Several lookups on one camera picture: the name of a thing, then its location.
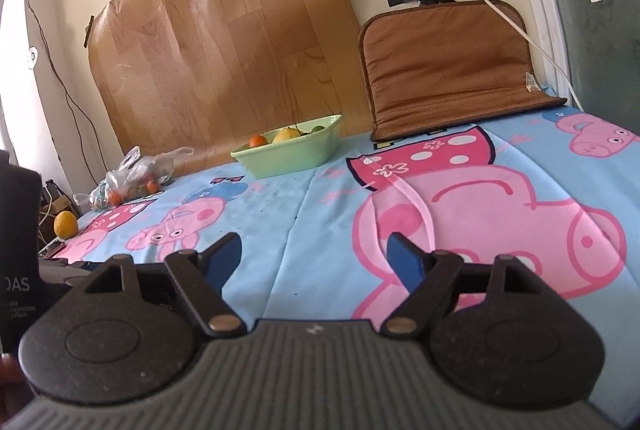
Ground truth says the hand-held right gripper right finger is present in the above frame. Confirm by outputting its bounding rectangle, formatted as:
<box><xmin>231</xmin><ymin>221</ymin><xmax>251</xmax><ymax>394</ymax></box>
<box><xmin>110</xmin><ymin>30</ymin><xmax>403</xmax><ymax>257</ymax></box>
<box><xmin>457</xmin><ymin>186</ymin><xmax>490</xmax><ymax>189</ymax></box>
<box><xmin>382</xmin><ymin>233</ymin><xmax>543</xmax><ymax>338</ymax></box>

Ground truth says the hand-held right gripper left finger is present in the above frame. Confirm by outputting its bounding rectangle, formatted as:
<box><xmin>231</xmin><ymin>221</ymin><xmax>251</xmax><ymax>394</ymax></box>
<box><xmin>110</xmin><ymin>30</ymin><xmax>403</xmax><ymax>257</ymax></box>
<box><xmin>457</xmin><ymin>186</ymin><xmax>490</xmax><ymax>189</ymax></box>
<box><xmin>85</xmin><ymin>233</ymin><xmax>247</xmax><ymax>338</ymax></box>

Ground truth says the light green ribbed bowl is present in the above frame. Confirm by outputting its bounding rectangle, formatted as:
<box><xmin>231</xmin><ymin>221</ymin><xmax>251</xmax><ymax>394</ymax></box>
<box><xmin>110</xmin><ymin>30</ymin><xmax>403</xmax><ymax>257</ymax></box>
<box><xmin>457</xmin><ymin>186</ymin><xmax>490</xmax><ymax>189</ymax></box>
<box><xmin>231</xmin><ymin>114</ymin><xmax>343</xmax><ymax>178</ymax></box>

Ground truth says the yellow orange citrus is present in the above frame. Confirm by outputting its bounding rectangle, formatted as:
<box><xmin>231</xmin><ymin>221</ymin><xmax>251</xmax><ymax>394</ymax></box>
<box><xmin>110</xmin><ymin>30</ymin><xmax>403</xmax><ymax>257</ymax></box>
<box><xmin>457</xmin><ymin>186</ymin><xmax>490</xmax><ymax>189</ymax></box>
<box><xmin>53</xmin><ymin>211</ymin><xmax>79</xmax><ymax>240</ymax></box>

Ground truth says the printed cartoon blanket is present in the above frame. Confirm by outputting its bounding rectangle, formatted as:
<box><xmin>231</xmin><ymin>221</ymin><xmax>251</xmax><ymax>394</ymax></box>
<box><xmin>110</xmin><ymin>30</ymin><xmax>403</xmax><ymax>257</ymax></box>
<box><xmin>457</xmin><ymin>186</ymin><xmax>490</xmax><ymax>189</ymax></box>
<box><xmin>50</xmin><ymin>106</ymin><xmax>640</xmax><ymax>430</ymax></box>

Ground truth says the clear plastic bag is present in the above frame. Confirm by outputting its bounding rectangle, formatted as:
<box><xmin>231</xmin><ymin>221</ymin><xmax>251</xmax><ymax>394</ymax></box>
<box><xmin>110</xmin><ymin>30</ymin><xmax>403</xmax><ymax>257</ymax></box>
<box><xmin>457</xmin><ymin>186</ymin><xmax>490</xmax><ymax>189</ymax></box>
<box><xmin>89</xmin><ymin>146</ymin><xmax>195</xmax><ymax>212</ymax></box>

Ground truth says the brown seat cushion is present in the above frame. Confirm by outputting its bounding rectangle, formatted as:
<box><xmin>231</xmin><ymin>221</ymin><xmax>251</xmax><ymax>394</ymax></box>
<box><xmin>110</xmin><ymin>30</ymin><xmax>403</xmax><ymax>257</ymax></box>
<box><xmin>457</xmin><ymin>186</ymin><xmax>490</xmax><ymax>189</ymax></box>
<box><xmin>358</xmin><ymin>0</ymin><xmax>568</xmax><ymax>142</ymax></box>

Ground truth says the wood pattern sheet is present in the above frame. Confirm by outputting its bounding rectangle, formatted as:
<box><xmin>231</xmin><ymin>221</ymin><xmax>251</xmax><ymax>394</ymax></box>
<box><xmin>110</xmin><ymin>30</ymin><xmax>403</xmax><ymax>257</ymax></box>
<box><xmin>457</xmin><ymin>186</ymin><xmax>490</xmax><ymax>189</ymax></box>
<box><xmin>82</xmin><ymin>0</ymin><xmax>373</xmax><ymax>173</ymax></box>

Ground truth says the white framed glass door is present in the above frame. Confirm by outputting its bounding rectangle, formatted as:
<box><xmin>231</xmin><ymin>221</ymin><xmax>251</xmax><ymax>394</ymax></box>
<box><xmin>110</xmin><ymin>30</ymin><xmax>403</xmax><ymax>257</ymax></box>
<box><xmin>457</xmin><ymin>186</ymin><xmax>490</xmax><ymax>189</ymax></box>
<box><xmin>500</xmin><ymin>0</ymin><xmax>640</xmax><ymax>131</ymax></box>

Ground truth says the thin black cable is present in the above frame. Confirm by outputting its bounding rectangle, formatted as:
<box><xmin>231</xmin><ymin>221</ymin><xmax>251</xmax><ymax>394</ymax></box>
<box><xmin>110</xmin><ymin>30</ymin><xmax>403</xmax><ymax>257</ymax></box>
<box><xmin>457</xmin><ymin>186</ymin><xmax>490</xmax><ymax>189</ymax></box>
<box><xmin>25</xmin><ymin>0</ymin><xmax>101</xmax><ymax>191</ymax></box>

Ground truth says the white cable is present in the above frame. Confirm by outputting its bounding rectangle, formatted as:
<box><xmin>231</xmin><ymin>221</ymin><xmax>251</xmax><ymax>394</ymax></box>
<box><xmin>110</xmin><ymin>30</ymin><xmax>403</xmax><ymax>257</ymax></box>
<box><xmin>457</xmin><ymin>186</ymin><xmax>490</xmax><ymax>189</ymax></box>
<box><xmin>395</xmin><ymin>0</ymin><xmax>586</xmax><ymax>111</ymax></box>

